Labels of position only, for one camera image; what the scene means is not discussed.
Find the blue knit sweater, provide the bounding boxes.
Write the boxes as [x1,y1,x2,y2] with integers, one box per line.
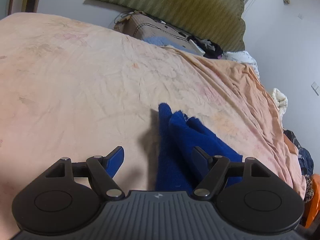
[155,103,242,193]

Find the pink floral bed sheet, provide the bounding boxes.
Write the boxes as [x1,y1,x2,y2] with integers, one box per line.
[1,13,306,239]

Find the black clothes pile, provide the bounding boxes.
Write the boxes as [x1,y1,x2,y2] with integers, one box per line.
[188,35,223,59]

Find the olive green padded headboard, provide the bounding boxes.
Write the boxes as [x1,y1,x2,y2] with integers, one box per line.
[97,0,246,51]

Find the orange bag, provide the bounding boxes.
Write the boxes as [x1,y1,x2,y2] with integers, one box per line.
[302,174,319,228]

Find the white wall switch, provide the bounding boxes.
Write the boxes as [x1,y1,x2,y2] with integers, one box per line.
[311,82,320,96]

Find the dark patterned clothes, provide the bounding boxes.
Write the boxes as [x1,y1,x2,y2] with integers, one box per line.
[284,130,314,176]

